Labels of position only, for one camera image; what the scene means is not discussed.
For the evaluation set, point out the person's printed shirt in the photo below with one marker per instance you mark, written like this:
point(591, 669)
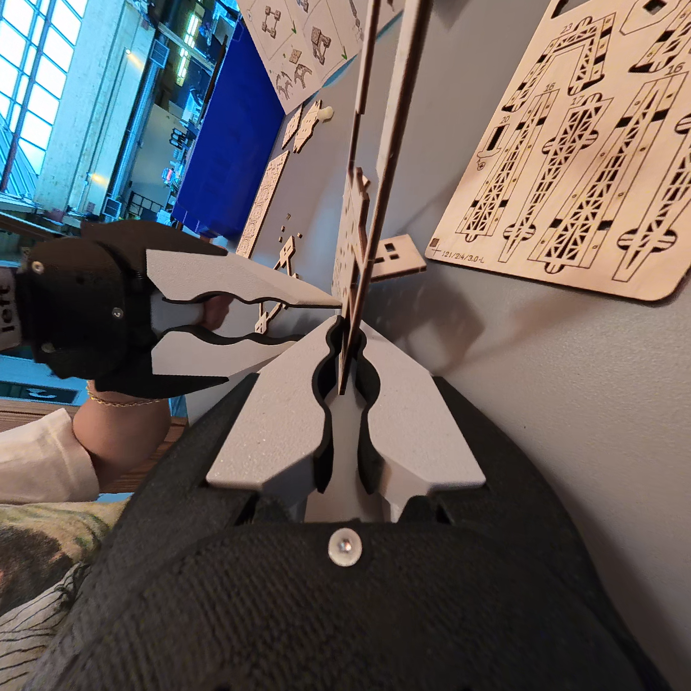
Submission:
point(54, 540)

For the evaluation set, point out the wooden puzzle frame sheet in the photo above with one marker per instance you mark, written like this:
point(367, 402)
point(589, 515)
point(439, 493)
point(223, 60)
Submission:
point(399, 108)

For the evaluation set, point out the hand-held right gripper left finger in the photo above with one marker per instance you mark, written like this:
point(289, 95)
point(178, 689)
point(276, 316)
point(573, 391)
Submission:
point(264, 432)

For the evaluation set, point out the person's left forearm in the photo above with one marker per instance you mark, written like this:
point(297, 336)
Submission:
point(129, 437)

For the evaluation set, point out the person's left hand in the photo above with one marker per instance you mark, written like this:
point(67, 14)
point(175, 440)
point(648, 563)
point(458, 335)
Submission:
point(216, 312)

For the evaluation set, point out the white plastic peg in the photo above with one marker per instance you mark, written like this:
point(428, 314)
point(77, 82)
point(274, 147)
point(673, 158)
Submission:
point(325, 114)

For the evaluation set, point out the engraved wooden rectangular plate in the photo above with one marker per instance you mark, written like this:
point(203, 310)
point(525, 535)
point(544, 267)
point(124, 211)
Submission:
point(264, 205)

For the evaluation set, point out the wooden tower parts sheet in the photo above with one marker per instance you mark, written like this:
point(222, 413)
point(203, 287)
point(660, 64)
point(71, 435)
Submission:
point(604, 205)

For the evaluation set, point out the blue plastic bin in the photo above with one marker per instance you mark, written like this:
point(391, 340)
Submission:
point(226, 151)

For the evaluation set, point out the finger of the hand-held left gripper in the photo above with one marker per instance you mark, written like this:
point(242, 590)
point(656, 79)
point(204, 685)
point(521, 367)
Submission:
point(189, 359)
point(226, 272)

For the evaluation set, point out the paper instruction sheet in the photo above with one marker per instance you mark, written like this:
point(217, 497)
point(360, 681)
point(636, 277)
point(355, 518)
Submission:
point(302, 54)

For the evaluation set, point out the large paned window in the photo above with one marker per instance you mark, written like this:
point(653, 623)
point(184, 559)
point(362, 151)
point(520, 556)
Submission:
point(32, 81)

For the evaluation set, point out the wooden linked squares piece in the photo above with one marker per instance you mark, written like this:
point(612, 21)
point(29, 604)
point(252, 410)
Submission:
point(289, 247)

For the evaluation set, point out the dark sign panel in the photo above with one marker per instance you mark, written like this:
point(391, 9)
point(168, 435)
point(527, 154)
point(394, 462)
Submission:
point(38, 393)

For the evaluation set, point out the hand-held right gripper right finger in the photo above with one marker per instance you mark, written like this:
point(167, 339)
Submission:
point(426, 437)

